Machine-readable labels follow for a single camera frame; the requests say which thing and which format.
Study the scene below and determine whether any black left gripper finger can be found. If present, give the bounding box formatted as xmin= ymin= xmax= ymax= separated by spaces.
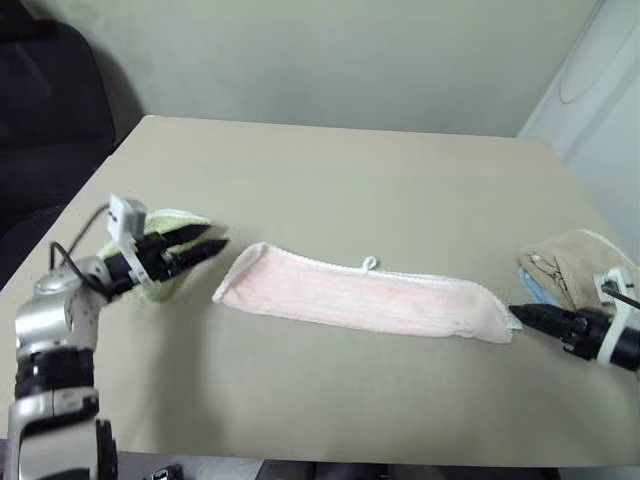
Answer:
xmin=175 ymin=239 xmax=230 ymax=268
xmin=167 ymin=224 xmax=212 ymax=247

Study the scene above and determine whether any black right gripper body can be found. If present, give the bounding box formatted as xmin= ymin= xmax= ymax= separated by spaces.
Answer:
xmin=560 ymin=308 xmax=614 ymax=361

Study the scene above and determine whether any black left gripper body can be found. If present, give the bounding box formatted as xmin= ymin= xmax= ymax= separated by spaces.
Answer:
xmin=132 ymin=232 xmax=184 ymax=283

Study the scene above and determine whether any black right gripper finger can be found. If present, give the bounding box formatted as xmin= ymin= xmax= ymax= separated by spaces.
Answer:
xmin=508 ymin=302 xmax=567 ymax=324
xmin=516 ymin=315 xmax=566 ymax=339

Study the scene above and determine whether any pink towel with white trim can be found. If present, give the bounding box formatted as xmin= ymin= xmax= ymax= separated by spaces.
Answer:
xmin=211 ymin=241 xmax=524 ymax=347

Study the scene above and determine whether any light blue towel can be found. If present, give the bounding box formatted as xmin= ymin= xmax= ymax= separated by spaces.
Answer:
xmin=518 ymin=267 xmax=552 ymax=305

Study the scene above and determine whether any green folded towel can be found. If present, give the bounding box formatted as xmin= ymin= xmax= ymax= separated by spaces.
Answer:
xmin=101 ymin=206 xmax=232 ymax=305

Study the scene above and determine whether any beige towel with dark print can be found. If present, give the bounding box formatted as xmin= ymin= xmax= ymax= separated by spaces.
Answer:
xmin=516 ymin=228 xmax=640 ymax=312

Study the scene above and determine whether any black chair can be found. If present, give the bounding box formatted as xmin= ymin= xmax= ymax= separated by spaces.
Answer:
xmin=0 ymin=0 xmax=147 ymax=284

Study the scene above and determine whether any white panel with oval mark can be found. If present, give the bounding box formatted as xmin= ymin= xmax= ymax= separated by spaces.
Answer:
xmin=516 ymin=0 xmax=640 ymax=261

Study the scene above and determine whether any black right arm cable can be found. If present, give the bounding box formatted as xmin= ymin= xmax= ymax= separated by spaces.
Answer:
xmin=601 ymin=282 xmax=640 ymax=310

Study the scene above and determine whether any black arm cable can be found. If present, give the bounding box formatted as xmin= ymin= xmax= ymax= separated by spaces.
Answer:
xmin=49 ymin=207 xmax=114 ymax=296
xmin=601 ymin=282 xmax=640 ymax=310

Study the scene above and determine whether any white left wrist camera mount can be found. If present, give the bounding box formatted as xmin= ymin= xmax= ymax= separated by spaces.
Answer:
xmin=106 ymin=193 xmax=152 ymax=287

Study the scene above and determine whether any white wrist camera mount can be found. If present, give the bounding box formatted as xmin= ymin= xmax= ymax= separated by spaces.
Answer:
xmin=106 ymin=193 xmax=152 ymax=287
xmin=593 ymin=266 xmax=640 ymax=369

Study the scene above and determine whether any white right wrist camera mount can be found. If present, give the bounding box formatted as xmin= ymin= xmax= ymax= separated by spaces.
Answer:
xmin=593 ymin=266 xmax=640 ymax=369

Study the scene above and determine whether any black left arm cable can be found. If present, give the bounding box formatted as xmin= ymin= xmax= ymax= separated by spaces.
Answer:
xmin=49 ymin=207 xmax=114 ymax=296

